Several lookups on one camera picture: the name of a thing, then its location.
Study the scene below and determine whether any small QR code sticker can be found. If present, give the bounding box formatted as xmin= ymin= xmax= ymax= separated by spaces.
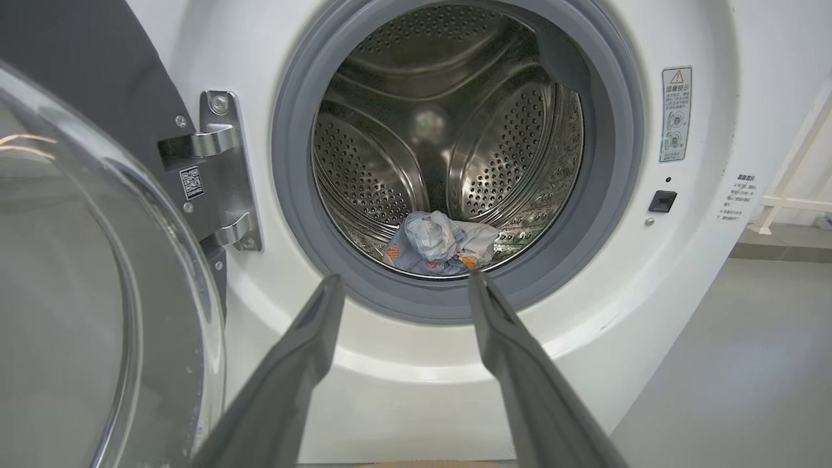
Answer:
xmin=179 ymin=166 xmax=205 ymax=200

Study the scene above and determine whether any stainless steel washing machine drum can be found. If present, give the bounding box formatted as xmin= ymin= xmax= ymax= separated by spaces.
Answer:
xmin=312 ymin=3 xmax=586 ymax=277

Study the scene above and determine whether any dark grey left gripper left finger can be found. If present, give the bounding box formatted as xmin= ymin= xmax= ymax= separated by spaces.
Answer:
xmin=188 ymin=274 xmax=346 ymax=468

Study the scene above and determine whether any cream-lined blue print garment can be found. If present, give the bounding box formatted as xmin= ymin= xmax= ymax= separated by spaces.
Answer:
xmin=455 ymin=221 xmax=501 ymax=268

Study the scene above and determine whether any grey warning sticker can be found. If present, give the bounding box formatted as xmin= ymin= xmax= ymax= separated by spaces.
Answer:
xmin=659 ymin=66 xmax=693 ymax=163

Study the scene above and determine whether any white metal rack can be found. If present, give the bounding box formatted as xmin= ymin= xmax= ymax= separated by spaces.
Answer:
xmin=747 ymin=84 xmax=832 ymax=236

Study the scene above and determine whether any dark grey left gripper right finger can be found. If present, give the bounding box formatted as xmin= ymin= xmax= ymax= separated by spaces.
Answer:
xmin=467 ymin=270 xmax=628 ymax=468

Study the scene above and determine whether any blue cartoon print garment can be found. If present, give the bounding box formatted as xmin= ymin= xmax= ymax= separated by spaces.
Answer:
xmin=383 ymin=210 xmax=478 ymax=277

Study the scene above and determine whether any white washing machine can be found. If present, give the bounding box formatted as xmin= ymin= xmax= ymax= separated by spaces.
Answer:
xmin=123 ymin=0 xmax=832 ymax=465

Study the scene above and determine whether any small printed text label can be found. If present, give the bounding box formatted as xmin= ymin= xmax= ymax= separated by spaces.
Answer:
xmin=718 ymin=172 xmax=758 ymax=223

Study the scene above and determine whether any silver door hinge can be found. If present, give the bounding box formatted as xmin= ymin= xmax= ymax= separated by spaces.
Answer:
xmin=158 ymin=90 xmax=264 ymax=253

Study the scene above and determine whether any black rimmed glass washer door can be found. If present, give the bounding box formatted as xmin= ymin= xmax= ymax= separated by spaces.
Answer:
xmin=0 ymin=0 xmax=228 ymax=468

